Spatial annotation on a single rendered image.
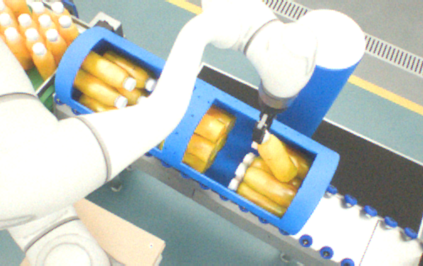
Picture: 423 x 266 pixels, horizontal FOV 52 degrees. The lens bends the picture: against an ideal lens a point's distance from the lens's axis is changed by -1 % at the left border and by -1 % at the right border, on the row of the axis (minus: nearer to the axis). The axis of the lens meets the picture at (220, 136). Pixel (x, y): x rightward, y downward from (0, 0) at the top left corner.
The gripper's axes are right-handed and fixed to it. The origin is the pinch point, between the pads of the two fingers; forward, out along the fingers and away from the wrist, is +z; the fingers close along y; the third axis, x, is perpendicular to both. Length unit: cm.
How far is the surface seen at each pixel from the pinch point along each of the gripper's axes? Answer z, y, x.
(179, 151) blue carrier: 13.1, -12.3, 18.5
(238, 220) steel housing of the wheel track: 42.4, -13.4, -5.8
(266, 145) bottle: 3.4, -1.7, -2.9
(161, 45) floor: 131, 84, 94
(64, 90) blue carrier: 15, -13, 60
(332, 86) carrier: 40, 52, -12
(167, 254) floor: 130, -25, 19
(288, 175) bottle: 13.1, -2.3, -12.4
